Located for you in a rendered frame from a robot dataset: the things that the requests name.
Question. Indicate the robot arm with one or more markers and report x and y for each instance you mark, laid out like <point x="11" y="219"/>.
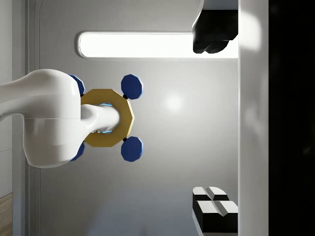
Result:
<point x="49" y="110"/>

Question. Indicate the drone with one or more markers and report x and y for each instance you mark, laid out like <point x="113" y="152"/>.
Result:
<point x="128" y="115"/>

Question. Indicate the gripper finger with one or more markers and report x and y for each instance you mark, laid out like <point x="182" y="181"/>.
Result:
<point x="216" y="218"/>
<point x="214" y="29"/>

